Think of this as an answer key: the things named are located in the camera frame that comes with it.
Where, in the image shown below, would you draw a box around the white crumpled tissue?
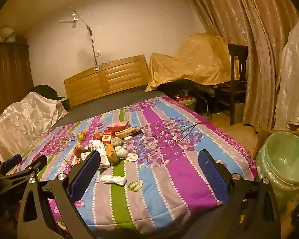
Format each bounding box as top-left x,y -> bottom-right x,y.
114,146 -> 128,159

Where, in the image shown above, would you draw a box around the green lined trash bin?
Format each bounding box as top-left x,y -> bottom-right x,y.
255,131 -> 299,206

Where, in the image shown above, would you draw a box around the grey bed sheet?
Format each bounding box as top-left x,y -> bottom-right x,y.
50,90 -> 166,130

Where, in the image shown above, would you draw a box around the pink packet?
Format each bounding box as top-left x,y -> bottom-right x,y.
107,121 -> 130,131

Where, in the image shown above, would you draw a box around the large white satin cloth cover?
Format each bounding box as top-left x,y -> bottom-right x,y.
274,17 -> 299,131

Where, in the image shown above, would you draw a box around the floral striped blanket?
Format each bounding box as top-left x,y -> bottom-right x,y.
5,96 -> 258,232

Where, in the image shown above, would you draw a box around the beige patterned curtain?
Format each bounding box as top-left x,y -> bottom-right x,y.
186,0 -> 299,133

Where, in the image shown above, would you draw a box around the green plastic bucket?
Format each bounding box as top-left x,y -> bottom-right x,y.
175,96 -> 197,112

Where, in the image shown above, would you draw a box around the wooden bed headboard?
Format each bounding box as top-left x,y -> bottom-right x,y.
64,55 -> 150,109

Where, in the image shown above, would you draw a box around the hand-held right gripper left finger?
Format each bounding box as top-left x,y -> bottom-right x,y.
17,150 -> 101,239

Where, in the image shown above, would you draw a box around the white ceiling fan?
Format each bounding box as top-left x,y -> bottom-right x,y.
58,10 -> 92,29

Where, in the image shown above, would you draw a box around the black cloth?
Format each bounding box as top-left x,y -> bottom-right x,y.
32,85 -> 66,100

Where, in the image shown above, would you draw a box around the white bags on wardrobe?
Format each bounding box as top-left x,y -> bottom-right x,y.
0,27 -> 28,44

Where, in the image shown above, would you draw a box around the brown crumpled paper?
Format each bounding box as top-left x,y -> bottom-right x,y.
104,144 -> 120,165

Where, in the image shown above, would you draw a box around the red cigarette box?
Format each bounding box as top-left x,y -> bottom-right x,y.
101,130 -> 114,144

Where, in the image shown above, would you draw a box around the dark wooden chair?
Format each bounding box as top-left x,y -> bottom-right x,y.
217,43 -> 249,126

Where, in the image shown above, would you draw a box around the brown wooden wardrobe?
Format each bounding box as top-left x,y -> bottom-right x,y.
0,42 -> 33,121

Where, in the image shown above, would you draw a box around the yellow cloth cover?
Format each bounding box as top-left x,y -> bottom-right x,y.
146,33 -> 240,92

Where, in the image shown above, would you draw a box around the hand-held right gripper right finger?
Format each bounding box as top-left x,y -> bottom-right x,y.
198,149 -> 282,239

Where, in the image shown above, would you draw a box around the white tissue pack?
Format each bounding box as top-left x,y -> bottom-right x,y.
89,140 -> 111,169

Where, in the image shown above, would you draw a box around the metal stand pole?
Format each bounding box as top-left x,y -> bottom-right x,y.
79,20 -> 100,71

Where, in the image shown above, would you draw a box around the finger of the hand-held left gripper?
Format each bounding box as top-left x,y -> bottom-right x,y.
0,154 -> 48,183
0,154 -> 23,180

